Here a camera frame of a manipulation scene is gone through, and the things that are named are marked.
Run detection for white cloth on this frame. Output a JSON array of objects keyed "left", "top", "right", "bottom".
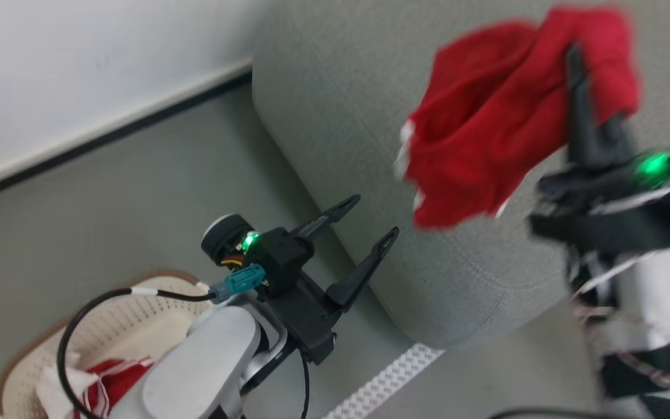
[{"left": 34, "top": 365, "right": 102, "bottom": 419}]

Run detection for black cable with teal plug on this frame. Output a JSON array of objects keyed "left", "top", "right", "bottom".
[{"left": 56, "top": 263, "right": 268, "bottom": 419}]

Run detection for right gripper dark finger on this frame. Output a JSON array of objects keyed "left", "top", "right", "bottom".
[{"left": 564, "top": 44, "right": 634, "bottom": 169}]

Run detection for black skirting board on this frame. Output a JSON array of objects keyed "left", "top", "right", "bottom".
[{"left": 0, "top": 69, "right": 253, "bottom": 209}]

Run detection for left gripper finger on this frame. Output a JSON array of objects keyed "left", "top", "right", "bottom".
[
  {"left": 325, "top": 226, "right": 400, "bottom": 313},
  {"left": 290, "top": 195, "right": 362, "bottom": 249}
]

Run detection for white perforated laundry basket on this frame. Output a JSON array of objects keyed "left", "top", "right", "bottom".
[{"left": 0, "top": 268, "right": 215, "bottom": 419}]

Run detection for red garment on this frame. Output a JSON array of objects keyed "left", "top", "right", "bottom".
[{"left": 394, "top": 5, "right": 643, "bottom": 230}]

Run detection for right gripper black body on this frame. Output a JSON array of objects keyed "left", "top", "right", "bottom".
[{"left": 528, "top": 144, "right": 670, "bottom": 253}]

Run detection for grey fabric sofa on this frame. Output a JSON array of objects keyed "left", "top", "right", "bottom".
[{"left": 251, "top": 0, "right": 670, "bottom": 351}]

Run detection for white perforated strip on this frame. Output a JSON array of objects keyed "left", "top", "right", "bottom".
[{"left": 322, "top": 342, "right": 445, "bottom": 419}]

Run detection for red white-trimmed clothing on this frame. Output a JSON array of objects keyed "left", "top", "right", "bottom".
[{"left": 72, "top": 357, "right": 156, "bottom": 419}]

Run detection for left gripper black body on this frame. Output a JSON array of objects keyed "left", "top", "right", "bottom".
[{"left": 201, "top": 214, "right": 343, "bottom": 365}]

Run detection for thin black cable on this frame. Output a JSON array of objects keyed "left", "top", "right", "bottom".
[{"left": 299, "top": 349, "right": 311, "bottom": 419}]

